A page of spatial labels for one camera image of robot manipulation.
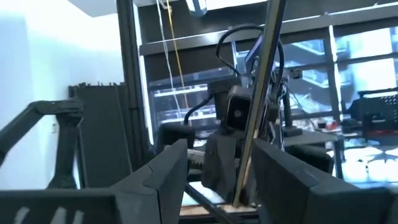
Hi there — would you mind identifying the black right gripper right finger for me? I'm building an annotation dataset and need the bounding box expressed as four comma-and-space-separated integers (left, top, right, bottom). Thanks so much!
252, 138, 398, 224

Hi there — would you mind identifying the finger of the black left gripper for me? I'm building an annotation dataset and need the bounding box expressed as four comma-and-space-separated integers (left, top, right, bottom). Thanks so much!
201, 132, 247, 202
243, 149, 254, 203

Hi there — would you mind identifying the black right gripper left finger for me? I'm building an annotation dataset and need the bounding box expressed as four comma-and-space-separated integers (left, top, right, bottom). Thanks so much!
0, 138, 189, 224

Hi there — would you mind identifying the black pencil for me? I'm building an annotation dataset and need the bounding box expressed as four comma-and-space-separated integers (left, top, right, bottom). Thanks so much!
232, 0, 287, 208

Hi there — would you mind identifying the black ribbed panel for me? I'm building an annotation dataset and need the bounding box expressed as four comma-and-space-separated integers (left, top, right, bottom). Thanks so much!
68, 82, 133, 189

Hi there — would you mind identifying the black jointed stand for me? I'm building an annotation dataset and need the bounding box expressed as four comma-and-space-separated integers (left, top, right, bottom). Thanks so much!
0, 98, 85, 190

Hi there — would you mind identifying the black mesh machine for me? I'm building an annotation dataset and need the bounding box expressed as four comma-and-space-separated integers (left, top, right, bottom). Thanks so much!
348, 88, 398, 139

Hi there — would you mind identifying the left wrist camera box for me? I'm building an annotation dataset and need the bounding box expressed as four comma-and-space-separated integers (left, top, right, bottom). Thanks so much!
224, 85, 254, 132

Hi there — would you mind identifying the yellow cable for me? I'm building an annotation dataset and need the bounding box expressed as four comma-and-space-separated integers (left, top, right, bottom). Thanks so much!
165, 0, 190, 110

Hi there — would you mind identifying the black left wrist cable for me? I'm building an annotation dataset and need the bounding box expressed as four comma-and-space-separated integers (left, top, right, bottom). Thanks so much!
183, 24, 285, 125

